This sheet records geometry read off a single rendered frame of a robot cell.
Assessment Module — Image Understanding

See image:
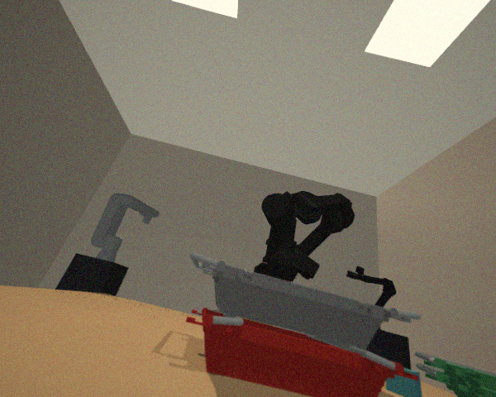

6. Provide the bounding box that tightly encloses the red plastic tray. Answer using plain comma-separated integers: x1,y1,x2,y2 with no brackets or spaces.
185,308,418,397

